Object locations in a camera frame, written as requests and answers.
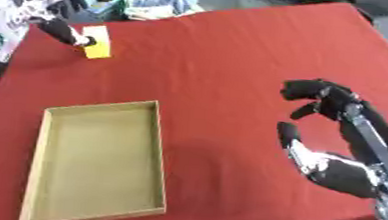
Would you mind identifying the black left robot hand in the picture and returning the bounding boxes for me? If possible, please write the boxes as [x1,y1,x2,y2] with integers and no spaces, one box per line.
[0,0,104,49]

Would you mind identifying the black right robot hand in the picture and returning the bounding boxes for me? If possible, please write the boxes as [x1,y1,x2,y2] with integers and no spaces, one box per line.
[269,74,388,201]

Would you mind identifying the yellow rectangular block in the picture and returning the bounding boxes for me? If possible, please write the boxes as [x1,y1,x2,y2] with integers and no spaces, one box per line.
[77,23,117,62]

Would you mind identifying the tan open cardboard box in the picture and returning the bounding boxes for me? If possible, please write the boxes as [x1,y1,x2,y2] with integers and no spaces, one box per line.
[17,89,178,220]

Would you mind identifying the pale crumpled plastic bags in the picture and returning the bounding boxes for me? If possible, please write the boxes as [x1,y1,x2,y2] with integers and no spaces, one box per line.
[121,0,208,28]

